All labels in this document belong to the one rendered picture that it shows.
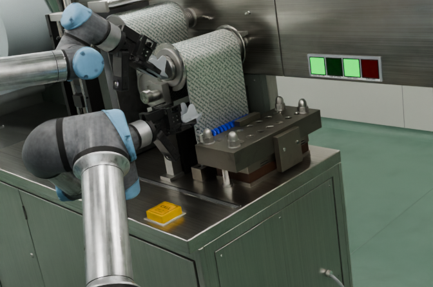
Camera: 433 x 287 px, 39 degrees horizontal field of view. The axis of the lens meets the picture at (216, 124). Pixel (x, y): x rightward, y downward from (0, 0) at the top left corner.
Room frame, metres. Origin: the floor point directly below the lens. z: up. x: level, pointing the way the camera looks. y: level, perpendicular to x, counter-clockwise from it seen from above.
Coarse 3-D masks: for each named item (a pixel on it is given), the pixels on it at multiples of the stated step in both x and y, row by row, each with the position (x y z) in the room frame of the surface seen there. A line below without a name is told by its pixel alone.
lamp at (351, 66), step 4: (344, 60) 1.70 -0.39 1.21; (348, 60) 1.69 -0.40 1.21; (352, 60) 1.67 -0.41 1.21; (356, 60) 1.67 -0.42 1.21; (344, 64) 1.70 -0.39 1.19; (348, 64) 1.69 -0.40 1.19; (352, 64) 1.68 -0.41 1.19; (356, 64) 1.67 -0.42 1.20; (344, 68) 1.70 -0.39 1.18; (348, 68) 1.69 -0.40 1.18; (352, 68) 1.68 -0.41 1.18; (356, 68) 1.67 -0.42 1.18; (348, 72) 1.69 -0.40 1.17; (352, 72) 1.68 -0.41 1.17; (356, 72) 1.67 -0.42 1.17; (356, 76) 1.67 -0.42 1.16
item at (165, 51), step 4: (164, 48) 1.78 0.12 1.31; (160, 52) 1.79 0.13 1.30; (164, 52) 1.78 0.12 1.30; (168, 52) 1.76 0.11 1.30; (172, 52) 1.75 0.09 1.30; (156, 56) 1.81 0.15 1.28; (160, 56) 1.79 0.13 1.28; (172, 56) 1.75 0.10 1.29; (176, 56) 1.74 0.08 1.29; (176, 60) 1.74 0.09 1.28; (176, 64) 1.74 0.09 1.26; (180, 64) 1.74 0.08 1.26; (180, 68) 1.73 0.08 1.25; (180, 72) 1.73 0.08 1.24; (176, 76) 1.75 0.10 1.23; (180, 76) 1.74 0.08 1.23; (172, 80) 1.77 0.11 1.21; (176, 80) 1.75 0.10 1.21; (180, 80) 1.74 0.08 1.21; (168, 84) 1.78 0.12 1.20; (172, 84) 1.77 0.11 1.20; (176, 84) 1.75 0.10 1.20
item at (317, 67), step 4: (312, 60) 1.78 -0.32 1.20; (316, 60) 1.77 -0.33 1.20; (320, 60) 1.76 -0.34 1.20; (312, 64) 1.78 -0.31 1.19; (316, 64) 1.77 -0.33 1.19; (320, 64) 1.76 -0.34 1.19; (312, 68) 1.78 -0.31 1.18; (316, 68) 1.77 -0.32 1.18; (320, 68) 1.76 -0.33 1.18; (324, 68) 1.75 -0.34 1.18; (312, 72) 1.79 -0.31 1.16; (316, 72) 1.77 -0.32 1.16; (320, 72) 1.76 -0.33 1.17; (324, 72) 1.75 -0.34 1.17
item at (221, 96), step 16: (240, 64) 1.89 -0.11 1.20; (192, 80) 1.75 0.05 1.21; (208, 80) 1.79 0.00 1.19; (224, 80) 1.84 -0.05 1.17; (240, 80) 1.88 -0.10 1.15; (192, 96) 1.74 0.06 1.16; (208, 96) 1.78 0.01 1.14; (224, 96) 1.83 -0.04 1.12; (240, 96) 1.88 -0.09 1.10; (208, 112) 1.78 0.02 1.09; (224, 112) 1.82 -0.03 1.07; (240, 112) 1.87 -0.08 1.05
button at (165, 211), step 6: (162, 204) 1.53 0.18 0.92; (168, 204) 1.52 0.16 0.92; (174, 204) 1.52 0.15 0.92; (150, 210) 1.50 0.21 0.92; (156, 210) 1.50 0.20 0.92; (162, 210) 1.49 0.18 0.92; (168, 210) 1.49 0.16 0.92; (174, 210) 1.49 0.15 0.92; (180, 210) 1.50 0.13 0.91; (150, 216) 1.49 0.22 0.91; (156, 216) 1.47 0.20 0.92; (162, 216) 1.46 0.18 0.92; (168, 216) 1.47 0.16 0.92; (174, 216) 1.48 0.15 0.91; (162, 222) 1.46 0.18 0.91
